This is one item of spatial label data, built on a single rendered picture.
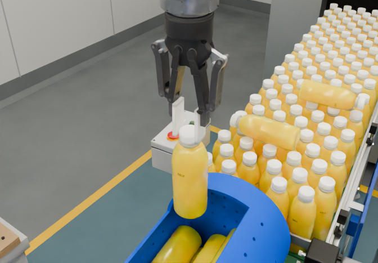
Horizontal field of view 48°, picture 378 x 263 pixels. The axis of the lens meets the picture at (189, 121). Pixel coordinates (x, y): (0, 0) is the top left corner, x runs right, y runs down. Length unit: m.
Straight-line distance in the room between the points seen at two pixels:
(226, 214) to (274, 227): 0.14
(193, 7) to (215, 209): 0.54
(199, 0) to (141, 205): 2.09
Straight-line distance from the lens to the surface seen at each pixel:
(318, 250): 1.13
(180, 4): 0.61
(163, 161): 1.27
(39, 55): 3.98
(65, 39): 4.13
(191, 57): 0.66
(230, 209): 0.98
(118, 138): 3.17
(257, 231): 0.86
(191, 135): 0.75
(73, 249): 2.46
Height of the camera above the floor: 1.84
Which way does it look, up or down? 34 degrees down
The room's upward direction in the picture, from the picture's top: straight up
